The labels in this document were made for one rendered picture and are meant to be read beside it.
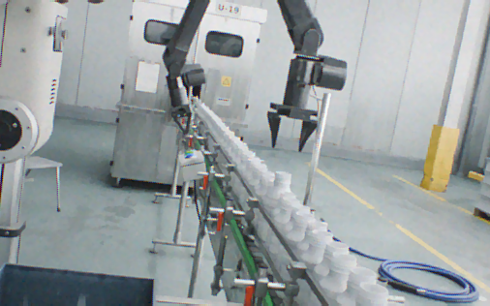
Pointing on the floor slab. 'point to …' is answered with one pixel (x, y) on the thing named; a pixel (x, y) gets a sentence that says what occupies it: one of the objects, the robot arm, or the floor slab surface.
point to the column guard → (440, 158)
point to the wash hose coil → (422, 287)
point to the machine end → (226, 85)
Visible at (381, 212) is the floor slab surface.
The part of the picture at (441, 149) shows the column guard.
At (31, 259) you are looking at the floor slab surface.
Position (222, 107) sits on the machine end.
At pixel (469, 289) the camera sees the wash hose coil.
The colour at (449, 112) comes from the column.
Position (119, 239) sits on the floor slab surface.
